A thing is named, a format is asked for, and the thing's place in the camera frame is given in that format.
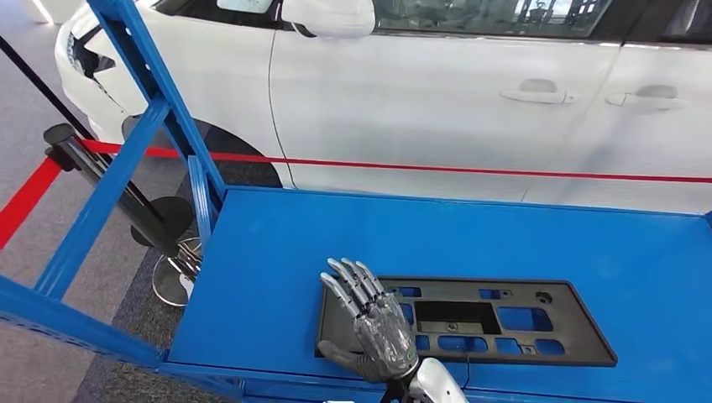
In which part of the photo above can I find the white car side mirror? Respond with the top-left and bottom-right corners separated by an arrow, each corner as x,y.
280,0 -> 376,39

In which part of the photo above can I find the chrome stanchion post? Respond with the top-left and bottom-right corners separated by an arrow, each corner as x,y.
43,123 -> 204,308

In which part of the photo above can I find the blue metal shelf rack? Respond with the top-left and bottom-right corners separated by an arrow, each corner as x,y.
0,0 -> 712,403

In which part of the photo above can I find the wide red barrier belt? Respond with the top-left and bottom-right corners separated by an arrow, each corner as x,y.
0,157 -> 63,249

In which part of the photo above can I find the long red barrier belt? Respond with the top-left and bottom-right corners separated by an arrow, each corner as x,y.
77,139 -> 712,185

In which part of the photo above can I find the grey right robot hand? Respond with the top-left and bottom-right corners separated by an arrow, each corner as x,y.
317,257 -> 420,384

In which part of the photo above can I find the black plastic plate frame part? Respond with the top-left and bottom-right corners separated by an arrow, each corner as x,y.
314,276 -> 619,369

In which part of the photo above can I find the white car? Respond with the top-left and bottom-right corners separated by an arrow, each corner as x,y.
54,0 -> 712,215

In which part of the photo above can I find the black stanchion post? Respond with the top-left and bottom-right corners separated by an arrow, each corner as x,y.
0,34 -> 194,248

